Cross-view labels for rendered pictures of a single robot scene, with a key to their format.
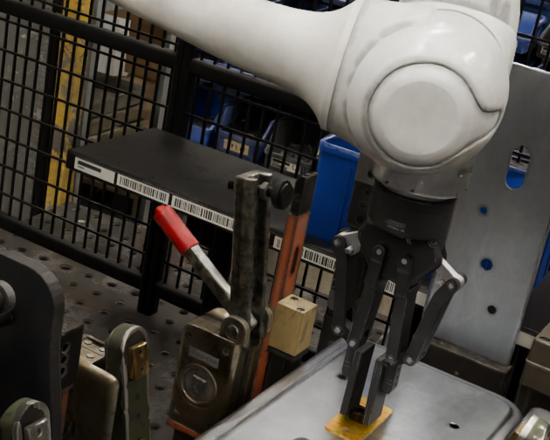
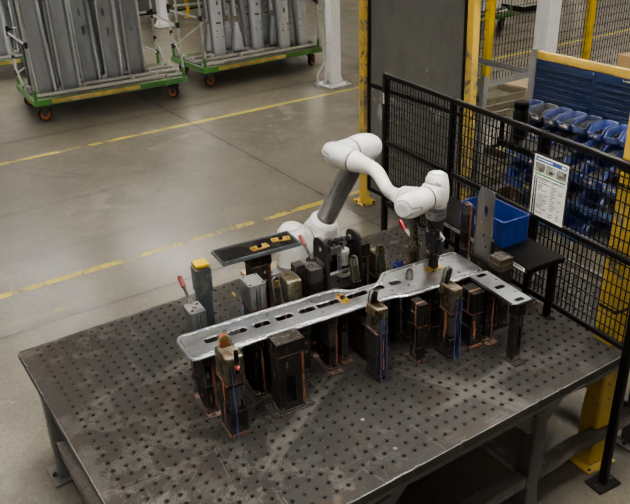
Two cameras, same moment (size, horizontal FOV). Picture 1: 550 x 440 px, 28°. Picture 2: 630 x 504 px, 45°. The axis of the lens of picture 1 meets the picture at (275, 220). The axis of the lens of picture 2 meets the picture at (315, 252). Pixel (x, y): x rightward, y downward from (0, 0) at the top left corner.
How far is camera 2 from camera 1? 2.52 m
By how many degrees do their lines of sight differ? 33
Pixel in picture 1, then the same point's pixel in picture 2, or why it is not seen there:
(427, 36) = (404, 195)
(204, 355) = (406, 253)
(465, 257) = (479, 233)
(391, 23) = (402, 192)
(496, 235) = (484, 228)
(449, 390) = (466, 265)
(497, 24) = (436, 188)
